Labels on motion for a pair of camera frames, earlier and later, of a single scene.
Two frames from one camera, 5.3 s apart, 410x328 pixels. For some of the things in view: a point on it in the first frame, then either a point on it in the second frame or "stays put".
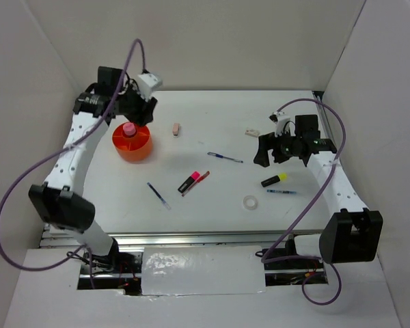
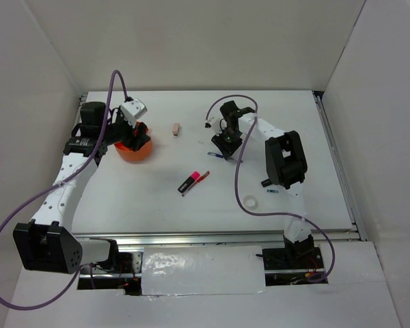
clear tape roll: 250,202 stays put
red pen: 198,181 stays put
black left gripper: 142,118 -> 134,142
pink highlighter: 193,177 stays put
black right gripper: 266,142 -> 226,149
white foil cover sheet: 202,270 stays put
